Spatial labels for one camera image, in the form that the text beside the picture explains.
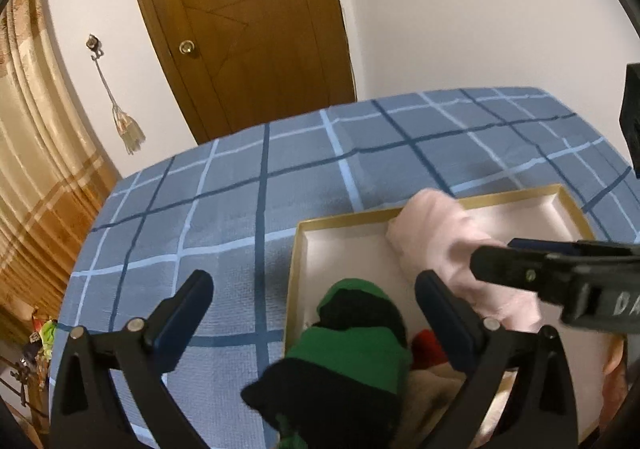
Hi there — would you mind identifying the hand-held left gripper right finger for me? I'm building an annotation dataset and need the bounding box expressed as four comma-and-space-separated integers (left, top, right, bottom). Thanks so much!
415, 269, 581, 449

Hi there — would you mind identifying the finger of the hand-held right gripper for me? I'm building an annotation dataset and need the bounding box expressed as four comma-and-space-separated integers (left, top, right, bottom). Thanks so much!
507, 237, 640, 261
471, 244, 572, 303

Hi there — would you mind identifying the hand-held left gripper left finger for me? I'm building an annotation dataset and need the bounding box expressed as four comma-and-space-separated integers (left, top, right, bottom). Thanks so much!
49, 270, 216, 449

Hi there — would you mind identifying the red underwear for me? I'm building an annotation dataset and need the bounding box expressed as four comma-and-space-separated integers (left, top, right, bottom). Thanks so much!
411, 329, 446, 370

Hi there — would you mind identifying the beige underwear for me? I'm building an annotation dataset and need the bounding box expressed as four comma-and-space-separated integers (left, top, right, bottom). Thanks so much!
400, 364, 516, 449

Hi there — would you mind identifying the green and black sock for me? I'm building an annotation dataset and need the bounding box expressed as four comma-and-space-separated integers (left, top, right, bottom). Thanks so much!
241, 278, 413, 449

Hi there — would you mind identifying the shallow tan cardboard tray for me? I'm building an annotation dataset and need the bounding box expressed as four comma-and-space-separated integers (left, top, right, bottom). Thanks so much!
282, 184, 626, 449

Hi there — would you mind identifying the person's right forearm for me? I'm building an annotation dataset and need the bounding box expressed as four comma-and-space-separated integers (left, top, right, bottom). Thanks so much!
600, 336, 628, 435

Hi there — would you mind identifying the blue plaid tablecloth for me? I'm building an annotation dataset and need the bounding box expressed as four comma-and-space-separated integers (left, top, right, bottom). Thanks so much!
52, 87, 640, 449

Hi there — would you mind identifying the pile of floor clutter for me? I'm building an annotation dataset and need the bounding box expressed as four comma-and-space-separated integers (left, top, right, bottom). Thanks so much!
10, 311, 58, 410

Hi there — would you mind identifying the beige curtain tieback tassel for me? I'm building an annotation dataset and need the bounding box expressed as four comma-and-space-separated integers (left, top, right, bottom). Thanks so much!
95, 59, 146, 154

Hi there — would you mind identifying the beige patterned curtain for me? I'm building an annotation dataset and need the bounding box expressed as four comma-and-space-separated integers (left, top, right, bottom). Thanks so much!
0, 0, 121, 330

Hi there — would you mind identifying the brown wooden door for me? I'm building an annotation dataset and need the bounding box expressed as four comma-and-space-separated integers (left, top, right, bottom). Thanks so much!
120, 0, 357, 144

